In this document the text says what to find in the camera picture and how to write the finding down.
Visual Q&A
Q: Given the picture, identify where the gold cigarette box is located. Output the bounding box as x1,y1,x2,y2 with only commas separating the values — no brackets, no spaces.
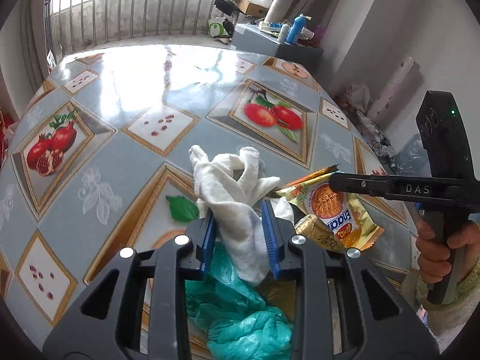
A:
295,214,347,254

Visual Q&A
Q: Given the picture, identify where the metal balcony railing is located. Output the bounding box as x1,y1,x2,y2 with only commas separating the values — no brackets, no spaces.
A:
46,0,214,60

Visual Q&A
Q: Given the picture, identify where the pink rolled mat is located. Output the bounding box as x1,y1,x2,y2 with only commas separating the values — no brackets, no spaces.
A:
367,56,420,125

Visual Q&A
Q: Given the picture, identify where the fruit pattern tablecloth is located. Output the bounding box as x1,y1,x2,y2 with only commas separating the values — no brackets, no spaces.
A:
0,44,425,353

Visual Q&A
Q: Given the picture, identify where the floor clutter pile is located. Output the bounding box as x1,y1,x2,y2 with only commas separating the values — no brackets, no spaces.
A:
334,83,395,158

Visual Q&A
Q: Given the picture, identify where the grey cabinet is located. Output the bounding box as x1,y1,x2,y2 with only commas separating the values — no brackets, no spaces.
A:
232,24,323,71

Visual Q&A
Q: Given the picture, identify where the large clear water jug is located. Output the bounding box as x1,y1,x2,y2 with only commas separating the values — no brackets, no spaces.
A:
394,133,431,177

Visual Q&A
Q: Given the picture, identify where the yellow instant noodle packet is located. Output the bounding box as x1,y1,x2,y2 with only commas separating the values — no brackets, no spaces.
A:
276,165,384,250

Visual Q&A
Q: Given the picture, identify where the white bottle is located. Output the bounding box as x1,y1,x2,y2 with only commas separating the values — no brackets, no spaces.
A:
277,24,290,43

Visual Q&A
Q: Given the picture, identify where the person's right hand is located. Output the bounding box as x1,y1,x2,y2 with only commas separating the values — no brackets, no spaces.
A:
416,219,480,284

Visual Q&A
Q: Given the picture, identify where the blue bottle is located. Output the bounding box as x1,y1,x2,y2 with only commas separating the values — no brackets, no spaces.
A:
285,14,312,45

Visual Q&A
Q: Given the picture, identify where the white cloth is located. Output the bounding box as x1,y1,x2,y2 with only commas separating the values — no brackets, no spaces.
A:
189,145,281,286

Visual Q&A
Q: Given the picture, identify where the cardboard box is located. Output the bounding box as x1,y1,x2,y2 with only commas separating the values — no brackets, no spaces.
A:
232,0,269,18

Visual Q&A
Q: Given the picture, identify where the teal plastic bag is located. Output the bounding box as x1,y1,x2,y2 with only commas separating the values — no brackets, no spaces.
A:
185,242,293,359

